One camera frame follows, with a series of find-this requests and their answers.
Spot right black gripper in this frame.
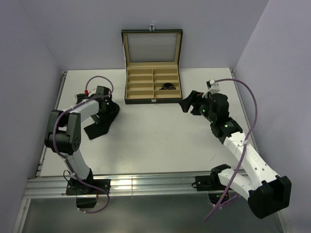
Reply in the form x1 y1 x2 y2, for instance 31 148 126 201
179 90 216 123

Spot black sock thin white stripes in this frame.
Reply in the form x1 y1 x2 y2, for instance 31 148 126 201
160 83 176 90

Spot plain black sock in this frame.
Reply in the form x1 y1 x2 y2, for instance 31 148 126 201
84 104 120 140

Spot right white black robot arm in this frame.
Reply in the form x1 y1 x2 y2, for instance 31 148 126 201
179 91 292 219

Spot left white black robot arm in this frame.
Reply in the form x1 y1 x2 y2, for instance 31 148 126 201
44 97 120 194

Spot striped sock with white toe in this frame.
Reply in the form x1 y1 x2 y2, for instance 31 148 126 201
75 93 88 105

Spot black compartment box beige lining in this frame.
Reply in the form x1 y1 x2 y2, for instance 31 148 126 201
121 29 183 104

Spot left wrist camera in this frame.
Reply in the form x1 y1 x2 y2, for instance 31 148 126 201
84 86 111 98

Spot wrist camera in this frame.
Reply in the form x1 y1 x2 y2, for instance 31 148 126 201
84 86 111 98
207 79 220 94

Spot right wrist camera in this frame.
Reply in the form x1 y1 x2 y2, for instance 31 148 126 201
207 79 220 94

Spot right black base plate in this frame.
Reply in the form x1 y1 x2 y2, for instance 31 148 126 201
191 173 230 191

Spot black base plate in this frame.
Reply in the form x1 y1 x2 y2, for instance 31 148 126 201
66 179 111 196
191 173 230 191

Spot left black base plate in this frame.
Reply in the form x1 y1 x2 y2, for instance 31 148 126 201
66 179 111 196

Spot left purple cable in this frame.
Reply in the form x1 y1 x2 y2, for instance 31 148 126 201
52 75 115 215

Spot aluminium rail frame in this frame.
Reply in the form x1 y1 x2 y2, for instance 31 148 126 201
23 68 249 199

